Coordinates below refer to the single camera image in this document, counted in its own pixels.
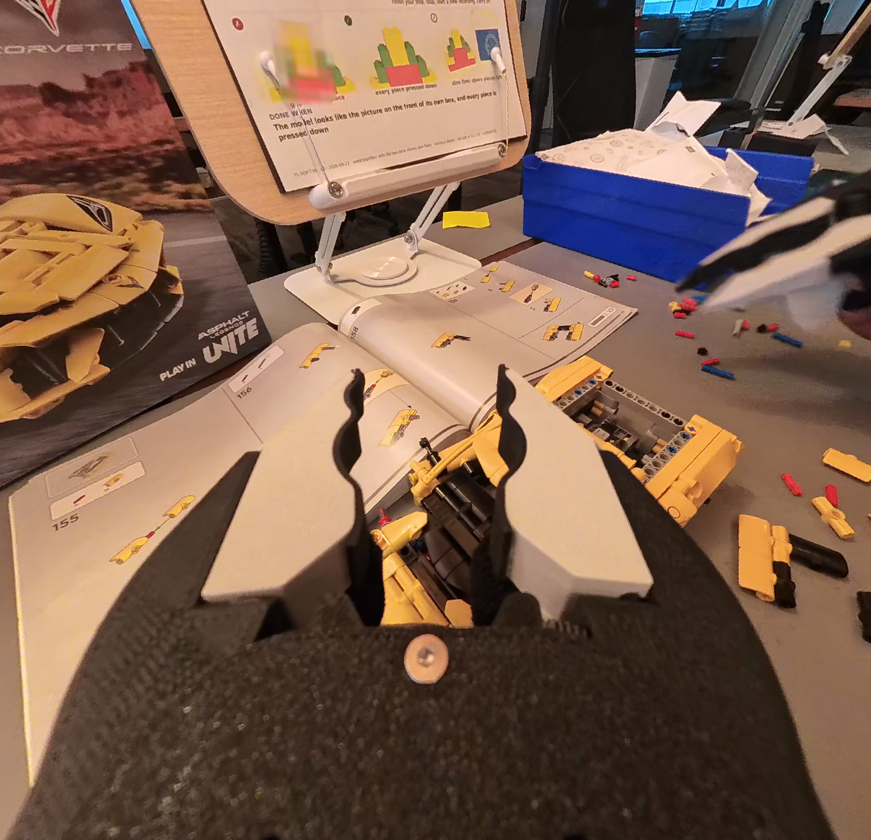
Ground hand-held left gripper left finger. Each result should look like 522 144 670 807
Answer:
199 369 385 629

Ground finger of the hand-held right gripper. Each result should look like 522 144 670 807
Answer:
680 196 839 290
700 244 849 312

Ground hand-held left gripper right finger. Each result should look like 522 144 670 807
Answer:
471 364 656 629

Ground yellow brick car model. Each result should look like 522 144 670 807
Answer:
371 357 744 629

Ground yellow panel brick assembly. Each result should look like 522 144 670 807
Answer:
738 513 798 608

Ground yellow curved panel brick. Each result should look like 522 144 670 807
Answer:
822 448 871 484

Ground yellow axle connector brick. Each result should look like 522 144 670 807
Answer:
812 496 856 540

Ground grey desk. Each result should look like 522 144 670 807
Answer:
0 193 871 840

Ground scattered small pin bricks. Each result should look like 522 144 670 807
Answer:
584 268 855 381

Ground white printed paper bags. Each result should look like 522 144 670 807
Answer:
536 91 773 225

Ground instruction booklet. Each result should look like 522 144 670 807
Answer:
8 261 639 786

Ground blue bin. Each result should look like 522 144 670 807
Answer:
523 147 815 283

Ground printed paper sheet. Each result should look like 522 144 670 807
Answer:
187 0 528 194

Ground wooden board white stand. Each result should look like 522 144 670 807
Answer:
116 0 532 306

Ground brick car set box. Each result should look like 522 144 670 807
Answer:
0 0 273 490

